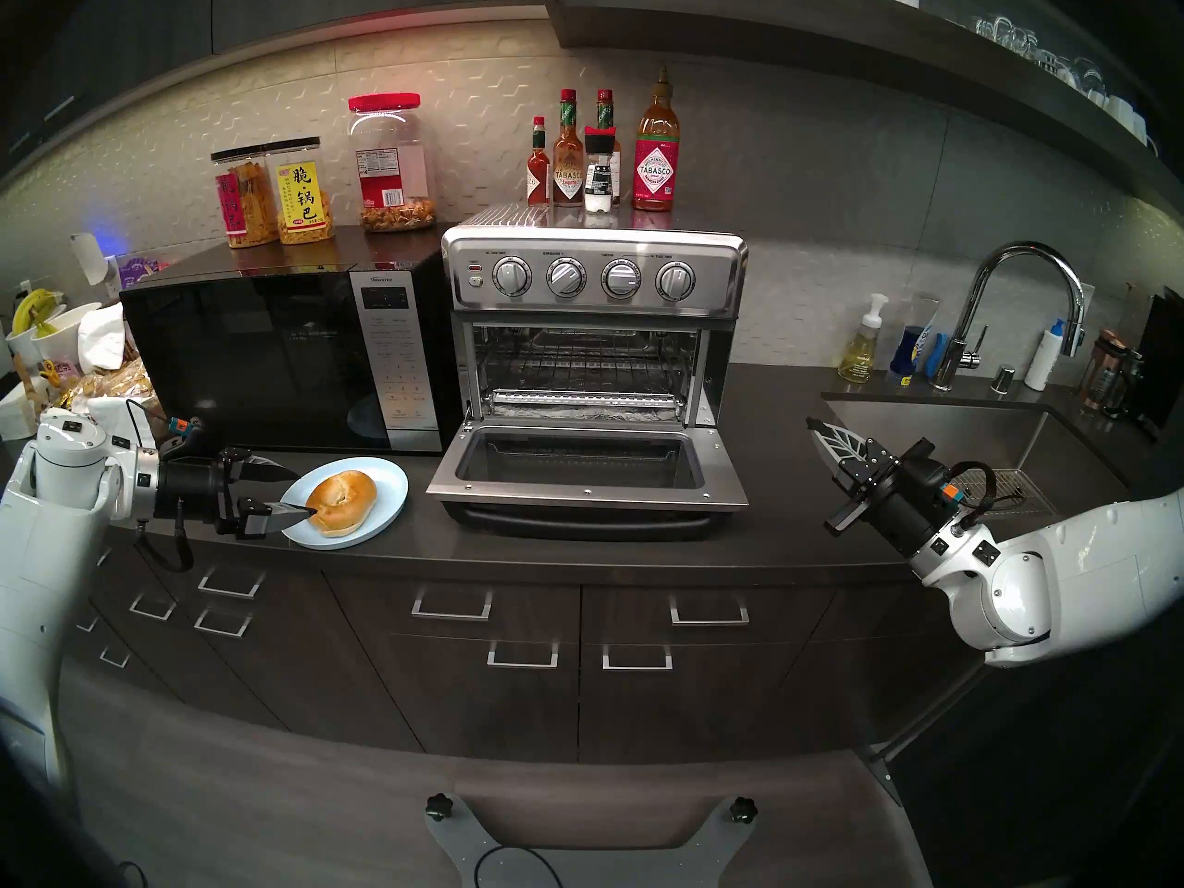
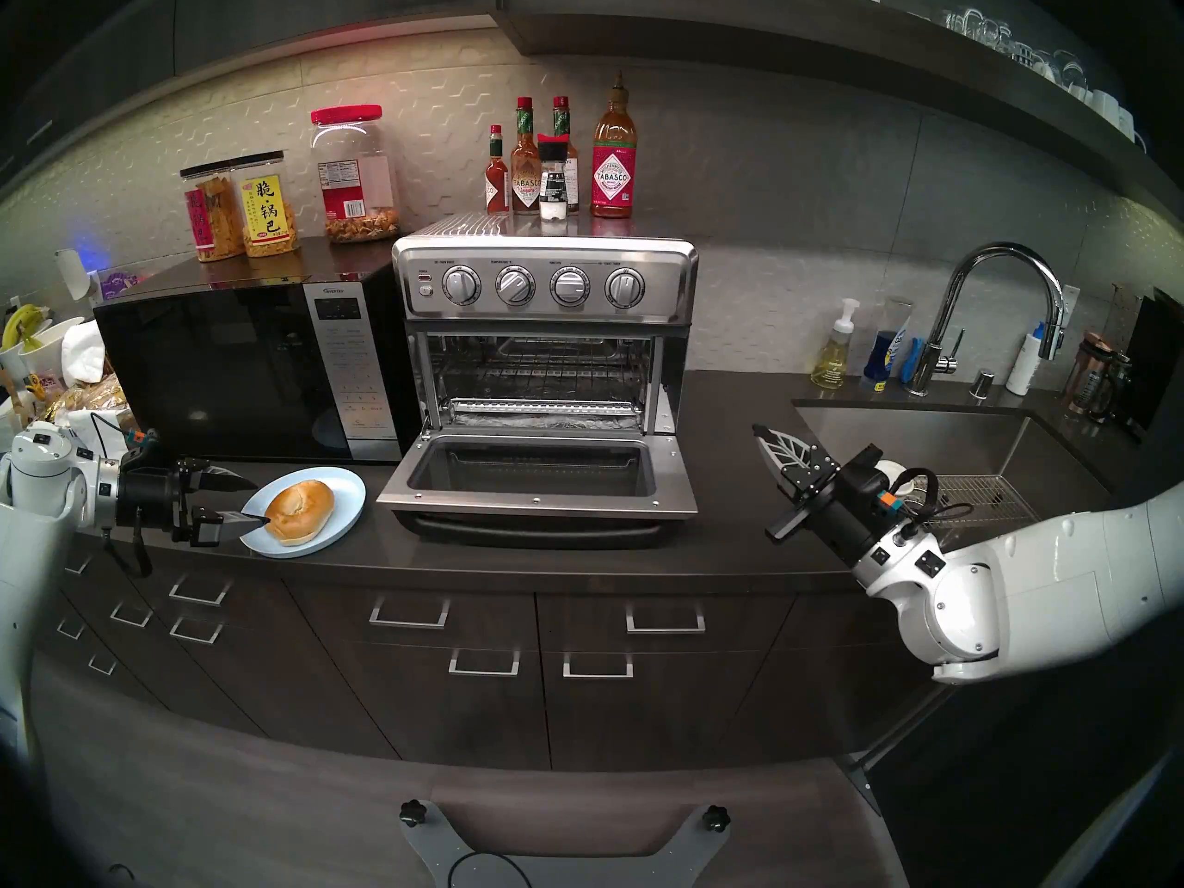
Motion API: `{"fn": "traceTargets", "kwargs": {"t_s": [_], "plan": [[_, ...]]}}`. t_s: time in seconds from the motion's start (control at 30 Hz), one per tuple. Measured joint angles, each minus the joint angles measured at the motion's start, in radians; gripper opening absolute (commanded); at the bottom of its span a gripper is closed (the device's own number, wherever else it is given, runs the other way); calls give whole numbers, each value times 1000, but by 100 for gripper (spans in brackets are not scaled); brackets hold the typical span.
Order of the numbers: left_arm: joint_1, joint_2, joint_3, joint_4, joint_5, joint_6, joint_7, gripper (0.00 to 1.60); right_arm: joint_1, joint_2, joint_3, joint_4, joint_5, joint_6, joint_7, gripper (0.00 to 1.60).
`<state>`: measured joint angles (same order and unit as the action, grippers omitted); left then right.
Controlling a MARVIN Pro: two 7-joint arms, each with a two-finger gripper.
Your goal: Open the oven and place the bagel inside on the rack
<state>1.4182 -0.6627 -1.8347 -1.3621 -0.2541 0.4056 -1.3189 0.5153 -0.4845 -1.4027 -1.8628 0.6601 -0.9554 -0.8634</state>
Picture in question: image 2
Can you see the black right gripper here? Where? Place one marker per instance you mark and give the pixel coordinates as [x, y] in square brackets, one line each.
[856, 516]

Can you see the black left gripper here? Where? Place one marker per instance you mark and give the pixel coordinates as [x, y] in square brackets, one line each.
[148, 499]

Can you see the golden bagel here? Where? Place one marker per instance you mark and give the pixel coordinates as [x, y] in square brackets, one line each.
[298, 511]

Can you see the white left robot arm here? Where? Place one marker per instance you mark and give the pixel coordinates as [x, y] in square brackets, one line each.
[37, 525]

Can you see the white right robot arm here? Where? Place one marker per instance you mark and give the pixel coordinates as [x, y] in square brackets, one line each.
[1045, 581]

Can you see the black microwave oven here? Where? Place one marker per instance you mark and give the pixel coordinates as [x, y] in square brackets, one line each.
[231, 377]

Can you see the oven toast timer knob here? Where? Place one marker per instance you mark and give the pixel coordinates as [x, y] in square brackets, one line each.
[625, 289]

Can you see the oven function knob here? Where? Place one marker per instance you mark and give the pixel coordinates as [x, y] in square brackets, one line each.
[570, 287]

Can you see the stainless steel toaster oven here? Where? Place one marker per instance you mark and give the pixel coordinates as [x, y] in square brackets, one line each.
[546, 248]

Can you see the oven temperature knob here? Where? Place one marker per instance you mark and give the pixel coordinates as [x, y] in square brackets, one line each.
[515, 286]

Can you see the white lid paper coffee cup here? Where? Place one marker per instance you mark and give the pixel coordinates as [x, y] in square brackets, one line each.
[890, 468]

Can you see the yellow hand soap dispenser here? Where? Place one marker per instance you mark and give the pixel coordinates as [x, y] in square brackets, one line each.
[832, 363]

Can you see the light blue plate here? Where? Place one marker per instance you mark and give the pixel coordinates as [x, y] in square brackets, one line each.
[344, 496]

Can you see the blue dish soap bottle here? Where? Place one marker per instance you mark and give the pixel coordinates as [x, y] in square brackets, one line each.
[883, 354]

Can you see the large crumpled white paper towel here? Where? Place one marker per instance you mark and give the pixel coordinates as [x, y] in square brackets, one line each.
[102, 428]

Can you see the chrome gooseneck faucet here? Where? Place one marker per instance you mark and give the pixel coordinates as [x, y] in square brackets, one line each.
[921, 377]

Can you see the blue sponge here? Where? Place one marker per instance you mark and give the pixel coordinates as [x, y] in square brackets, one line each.
[913, 363]

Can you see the clear bag of bread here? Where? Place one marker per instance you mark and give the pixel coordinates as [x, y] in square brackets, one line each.
[92, 396]

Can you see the chrome counter cap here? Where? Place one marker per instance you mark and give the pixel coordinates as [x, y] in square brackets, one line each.
[982, 385]

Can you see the white paper napkin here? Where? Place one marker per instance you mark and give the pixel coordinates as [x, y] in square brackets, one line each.
[83, 354]

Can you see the white holder with wooden sticks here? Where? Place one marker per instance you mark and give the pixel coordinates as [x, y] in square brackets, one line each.
[14, 414]

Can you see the purple snack packet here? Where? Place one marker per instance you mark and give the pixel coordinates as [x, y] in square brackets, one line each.
[118, 287]

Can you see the white bottle blue cap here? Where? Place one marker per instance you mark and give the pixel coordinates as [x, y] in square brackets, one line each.
[1024, 368]

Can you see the yellow bananas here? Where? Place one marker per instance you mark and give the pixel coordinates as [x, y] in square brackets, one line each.
[23, 322]

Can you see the red label snack jar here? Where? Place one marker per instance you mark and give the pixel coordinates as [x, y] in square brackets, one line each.
[208, 220]

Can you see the yellow label snack jar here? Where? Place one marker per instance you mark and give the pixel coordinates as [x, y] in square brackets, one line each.
[266, 211]

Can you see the glass french press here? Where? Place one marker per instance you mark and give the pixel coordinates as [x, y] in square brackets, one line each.
[1096, 377]

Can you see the dark lower cabinet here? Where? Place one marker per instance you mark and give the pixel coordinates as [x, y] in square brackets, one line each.
[462, 720]

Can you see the dark cabinet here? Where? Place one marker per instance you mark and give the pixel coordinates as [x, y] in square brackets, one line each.
[277, 7]
[462, 720]

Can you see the red lid plastic snack jar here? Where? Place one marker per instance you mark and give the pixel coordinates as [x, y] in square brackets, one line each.
[356, 183]

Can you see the large Tabasco sauce bottle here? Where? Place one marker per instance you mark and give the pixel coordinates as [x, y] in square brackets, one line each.
[614, 178]

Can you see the black star knob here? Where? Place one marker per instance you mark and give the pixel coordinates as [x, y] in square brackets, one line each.
[413, 812]
[714, 818]

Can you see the black cap salt shaker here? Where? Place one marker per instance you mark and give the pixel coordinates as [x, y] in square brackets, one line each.
[552, 192]

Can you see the green neck hot sauce bottle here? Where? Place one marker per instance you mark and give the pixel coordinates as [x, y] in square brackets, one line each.
[525, 188]
[564, 118]

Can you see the small red hot sauce bottle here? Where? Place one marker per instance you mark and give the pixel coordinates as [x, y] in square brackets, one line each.
[497, 188]

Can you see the clear drinking glass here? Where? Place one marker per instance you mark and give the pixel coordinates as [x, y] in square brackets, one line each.
[1070, 70]
[997, 35]
[1031, 55]
[964, 23]

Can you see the white mug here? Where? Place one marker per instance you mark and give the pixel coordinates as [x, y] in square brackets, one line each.
[1105, 104]
[1128, 123]

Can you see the dark upper cabinet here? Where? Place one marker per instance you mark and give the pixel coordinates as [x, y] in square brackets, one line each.
[277, 7]

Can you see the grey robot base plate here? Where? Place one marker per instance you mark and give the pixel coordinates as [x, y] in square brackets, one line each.
[435, 849]

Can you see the dark wall shelf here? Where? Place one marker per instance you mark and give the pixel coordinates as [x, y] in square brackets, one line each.
[740, 35]

